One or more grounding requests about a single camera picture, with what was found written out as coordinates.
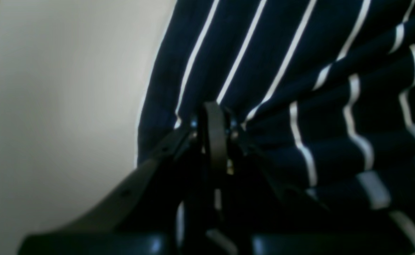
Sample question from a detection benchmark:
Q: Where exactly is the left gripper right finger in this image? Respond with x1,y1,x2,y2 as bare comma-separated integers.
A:
225,108,335,233

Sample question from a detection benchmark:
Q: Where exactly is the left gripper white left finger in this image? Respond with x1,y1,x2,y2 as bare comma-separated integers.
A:
62,127,197,233

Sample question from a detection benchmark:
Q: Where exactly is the navy white striped t-shirt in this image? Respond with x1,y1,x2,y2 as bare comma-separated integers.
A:
135,0,415,251

